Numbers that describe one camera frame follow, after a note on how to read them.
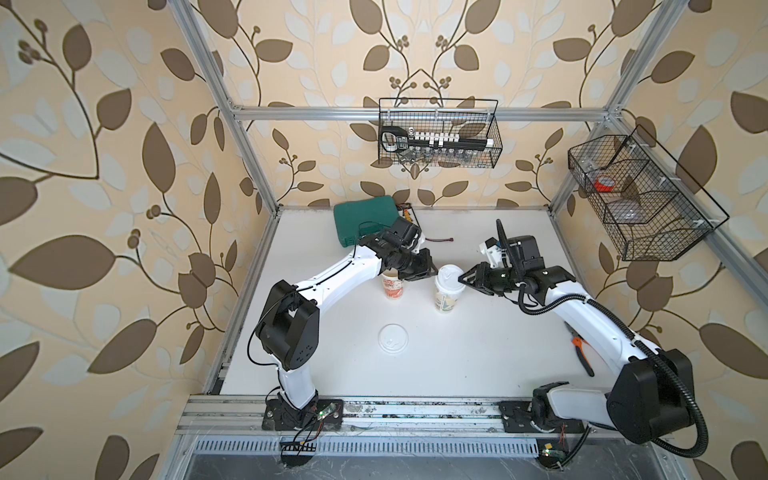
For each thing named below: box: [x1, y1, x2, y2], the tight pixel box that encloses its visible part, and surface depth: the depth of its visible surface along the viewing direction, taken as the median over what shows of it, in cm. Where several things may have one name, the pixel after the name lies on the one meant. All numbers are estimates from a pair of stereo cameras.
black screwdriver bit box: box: [396, 202, 420, 228], surface depth 121 cm
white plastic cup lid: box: [435, 264, 466, 294], surface depth 82 cm
